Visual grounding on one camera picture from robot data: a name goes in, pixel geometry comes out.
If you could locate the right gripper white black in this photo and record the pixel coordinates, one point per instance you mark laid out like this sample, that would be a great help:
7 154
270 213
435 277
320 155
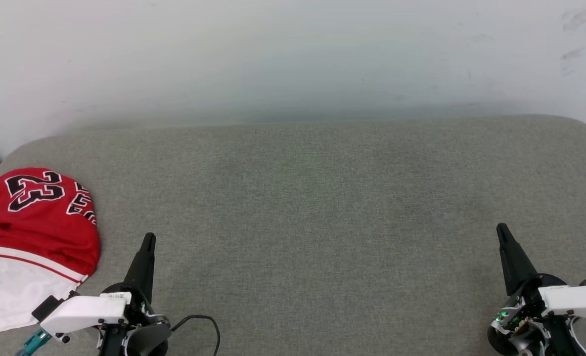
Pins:
569 301

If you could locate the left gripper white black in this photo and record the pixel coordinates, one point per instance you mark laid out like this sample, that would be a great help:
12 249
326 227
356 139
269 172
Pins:
85 311

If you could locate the red basketball jersey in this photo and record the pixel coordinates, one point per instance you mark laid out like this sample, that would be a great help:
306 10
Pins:
40 232

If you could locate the grey fabric sofa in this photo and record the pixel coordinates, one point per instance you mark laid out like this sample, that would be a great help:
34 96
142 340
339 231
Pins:
302 222

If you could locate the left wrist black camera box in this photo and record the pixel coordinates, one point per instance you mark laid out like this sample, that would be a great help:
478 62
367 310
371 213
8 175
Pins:
45 308

